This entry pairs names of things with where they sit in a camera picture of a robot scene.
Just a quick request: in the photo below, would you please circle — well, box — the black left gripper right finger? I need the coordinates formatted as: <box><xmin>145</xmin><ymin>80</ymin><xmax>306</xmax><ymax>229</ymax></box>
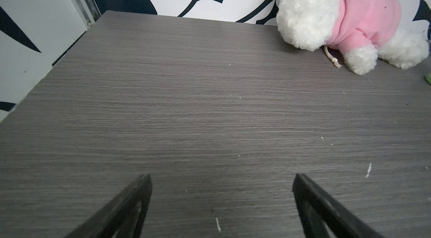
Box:
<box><xmin>292</xmin><ymin>174</ymin><xmax>382</xmax><ymax>238</ymax></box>

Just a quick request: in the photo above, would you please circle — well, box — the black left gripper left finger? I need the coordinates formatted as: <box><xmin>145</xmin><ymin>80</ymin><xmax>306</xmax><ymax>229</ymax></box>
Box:
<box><xmin>66</xmin><ymin>174</ymin><xmax>153</xmax><ymax>238</ymax></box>

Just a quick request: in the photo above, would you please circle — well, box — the white plush toy pink shirt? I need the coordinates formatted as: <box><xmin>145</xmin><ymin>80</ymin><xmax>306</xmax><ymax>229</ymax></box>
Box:
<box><xmin>276</xmin><ymin>0</ymin><xmax>430</xmax><ymax>75</ymax></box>

